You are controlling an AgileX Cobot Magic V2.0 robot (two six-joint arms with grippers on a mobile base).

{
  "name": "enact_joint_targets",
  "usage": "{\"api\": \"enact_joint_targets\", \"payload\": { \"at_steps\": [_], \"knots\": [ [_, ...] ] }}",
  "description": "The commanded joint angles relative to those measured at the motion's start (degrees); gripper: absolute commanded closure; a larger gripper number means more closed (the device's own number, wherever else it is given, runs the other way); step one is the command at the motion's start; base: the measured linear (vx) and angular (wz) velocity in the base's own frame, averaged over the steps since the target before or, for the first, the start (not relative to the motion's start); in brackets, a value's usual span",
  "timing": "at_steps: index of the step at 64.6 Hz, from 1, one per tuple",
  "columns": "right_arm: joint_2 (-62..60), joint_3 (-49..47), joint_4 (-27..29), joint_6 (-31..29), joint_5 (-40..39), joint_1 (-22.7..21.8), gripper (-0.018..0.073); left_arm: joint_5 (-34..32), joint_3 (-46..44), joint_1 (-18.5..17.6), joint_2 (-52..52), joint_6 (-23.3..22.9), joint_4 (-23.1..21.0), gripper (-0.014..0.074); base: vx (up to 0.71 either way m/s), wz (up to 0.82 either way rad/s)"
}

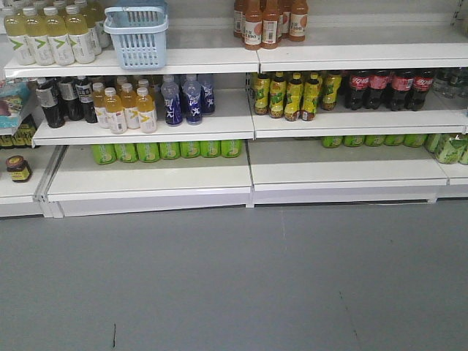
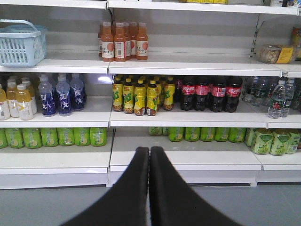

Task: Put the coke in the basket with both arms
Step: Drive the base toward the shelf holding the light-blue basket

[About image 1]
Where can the light blue plastic basket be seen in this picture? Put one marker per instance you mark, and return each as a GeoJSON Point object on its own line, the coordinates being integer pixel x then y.
{"type": "Point", "coordinates": [138, 32]}

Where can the yellow iced tea bottle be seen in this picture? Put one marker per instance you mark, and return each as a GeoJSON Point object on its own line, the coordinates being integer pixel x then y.
{"type": "Point", "coordinates": [277, 93]}
{"type": "Point", "coordinates": [330, 89]}
{"type": "Point", "coordinates": [261, 89]}
{"type": "Point", "coordinates": [294, 94]}
{"type": "Point", "coordinates": [310, 97]}

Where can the blue sports drink bottle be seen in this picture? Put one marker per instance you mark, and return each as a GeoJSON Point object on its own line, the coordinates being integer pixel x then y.
{"type": "Point", "coordinates": [192, 91]}
{"type": "Point", "coordinates": [207, 99]}
{"type": "Point", "coordinates": [170, 93]}

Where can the yellow juice bottle white cap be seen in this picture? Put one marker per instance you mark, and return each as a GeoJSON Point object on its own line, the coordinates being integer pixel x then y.
{"type": "Point", "coordinates": [146, 111]}
{"type": "Point", "coordinates": [114, 112]}
{"type": "Point", "coordinates": [129, 103]}

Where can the white metal shelf unit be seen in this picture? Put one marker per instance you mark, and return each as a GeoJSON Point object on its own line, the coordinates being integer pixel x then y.
{"type": "Point", "coordinates": [283, 161]}

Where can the orange juice bottle peach label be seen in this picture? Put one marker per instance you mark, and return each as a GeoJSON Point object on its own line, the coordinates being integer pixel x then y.
{"type": "Point", "coordinates": [298, 20]}
{"type": "Point", "coordinates": [252, 25]}

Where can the plastic cola bottle red label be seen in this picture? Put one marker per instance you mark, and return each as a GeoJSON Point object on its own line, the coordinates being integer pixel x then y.
{"type": "Point", "coordinates": [358, 83]}
{"type": "Point", "coordinates": [378, 81]}
{"type": "Point", "coordinates": [400, 85]}
{"type": "Point", "coordinates": [421, 85]}

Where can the orange juice bottle barcode label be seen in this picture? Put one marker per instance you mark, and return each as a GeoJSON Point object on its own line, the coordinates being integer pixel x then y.
{"type": "Point", "coordinates": [270, 21]}

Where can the dark drink bottle black label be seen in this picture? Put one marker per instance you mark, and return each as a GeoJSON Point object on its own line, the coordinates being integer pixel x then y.
{"type": "Point", "coordinates": [84, 89]}

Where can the dark drink bottle grey label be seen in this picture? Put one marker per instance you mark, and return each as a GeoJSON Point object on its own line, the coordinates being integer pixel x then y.
{"type": "Point", "coordinates": [49, 102]}
{"type": "Point", "coordinates": [70, 96]}

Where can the pale green drink bottle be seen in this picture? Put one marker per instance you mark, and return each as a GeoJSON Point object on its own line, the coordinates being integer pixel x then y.
{"type": "Point", "coordinates": [58, 37]}
{"type": "Point", "coordinates": [79, 35]}
{"type": "Point", "coordinates": [15, 28]}
{"type": "Point", "coordinates": [37, 36]}

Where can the brown sauce jar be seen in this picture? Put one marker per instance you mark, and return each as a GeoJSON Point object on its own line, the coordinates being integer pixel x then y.
{"type": "Point", "coordinates": [18, 169]}

